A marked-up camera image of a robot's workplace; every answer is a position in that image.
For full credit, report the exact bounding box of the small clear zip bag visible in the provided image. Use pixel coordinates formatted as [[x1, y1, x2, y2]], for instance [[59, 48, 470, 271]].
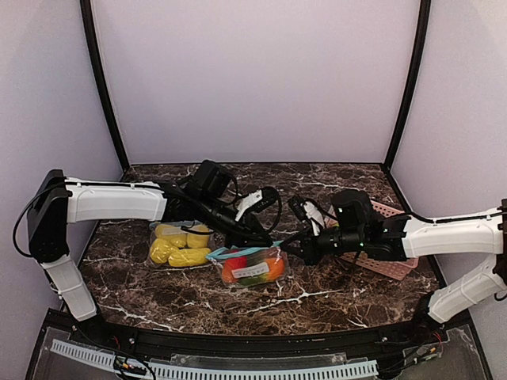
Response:
[[206, 241, 289, 288]]

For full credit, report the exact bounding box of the yellow toy lemon front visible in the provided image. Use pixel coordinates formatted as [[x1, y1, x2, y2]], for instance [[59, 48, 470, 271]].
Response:
[[150, 238, 179, 264]]

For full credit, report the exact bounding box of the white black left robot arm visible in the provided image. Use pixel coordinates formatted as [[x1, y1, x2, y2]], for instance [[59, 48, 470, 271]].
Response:
[[12, 160, 281, 322]]

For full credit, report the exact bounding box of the orange red toy pepper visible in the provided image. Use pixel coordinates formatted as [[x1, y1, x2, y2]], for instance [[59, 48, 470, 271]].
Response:
[[221, 256, 247, 283]]

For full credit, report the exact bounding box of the orange toy carrot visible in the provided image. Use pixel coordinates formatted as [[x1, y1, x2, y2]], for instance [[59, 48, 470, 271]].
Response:
[[238, 257, 285, 287]]

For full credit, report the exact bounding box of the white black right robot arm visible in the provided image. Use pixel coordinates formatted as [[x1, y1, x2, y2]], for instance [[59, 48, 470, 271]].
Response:
[[281, 189, 506, 325]]

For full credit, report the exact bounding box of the white slotted cable duct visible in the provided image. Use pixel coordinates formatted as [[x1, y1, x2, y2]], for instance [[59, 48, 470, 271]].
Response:
[[50, 339, 379, 379]]

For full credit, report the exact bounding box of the yellow toy lemon back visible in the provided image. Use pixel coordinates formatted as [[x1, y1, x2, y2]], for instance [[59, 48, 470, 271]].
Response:
[[187, 225, 210, 249]]

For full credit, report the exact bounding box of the yellow toy lemon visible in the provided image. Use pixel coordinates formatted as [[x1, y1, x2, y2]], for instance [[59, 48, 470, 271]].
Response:
[[150, 238, 179, 264], [187, 225, 210, 249], [154, 224, 187, 249]]

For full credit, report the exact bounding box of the black front rail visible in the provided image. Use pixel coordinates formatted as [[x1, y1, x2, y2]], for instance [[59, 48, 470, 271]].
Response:
[[45, 310, 437, 363]]

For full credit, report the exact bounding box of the black frame post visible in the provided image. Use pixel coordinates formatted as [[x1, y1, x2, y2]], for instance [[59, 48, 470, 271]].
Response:
[[79, 0, 131, 173], [383, 0, 432, 172]]

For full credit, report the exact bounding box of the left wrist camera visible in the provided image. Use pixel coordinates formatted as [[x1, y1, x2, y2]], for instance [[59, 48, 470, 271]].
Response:
[[234, 186, 280, 222]]

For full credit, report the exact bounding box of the large clear zip bag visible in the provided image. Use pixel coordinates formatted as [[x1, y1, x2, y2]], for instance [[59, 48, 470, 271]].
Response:
[[147, 221, 214, 268]]

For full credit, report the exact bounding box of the black right frame post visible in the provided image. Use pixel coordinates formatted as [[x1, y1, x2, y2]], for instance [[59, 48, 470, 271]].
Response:
[[383, 0, 432, 172]]

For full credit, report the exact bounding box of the pink plastic basket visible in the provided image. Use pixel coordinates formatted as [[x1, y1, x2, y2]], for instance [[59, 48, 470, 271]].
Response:
[[336, 199, 421, 282]]

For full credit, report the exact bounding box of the black left frame post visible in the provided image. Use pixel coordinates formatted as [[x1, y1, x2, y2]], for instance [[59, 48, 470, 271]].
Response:
[[79, 0, 131, 173]]

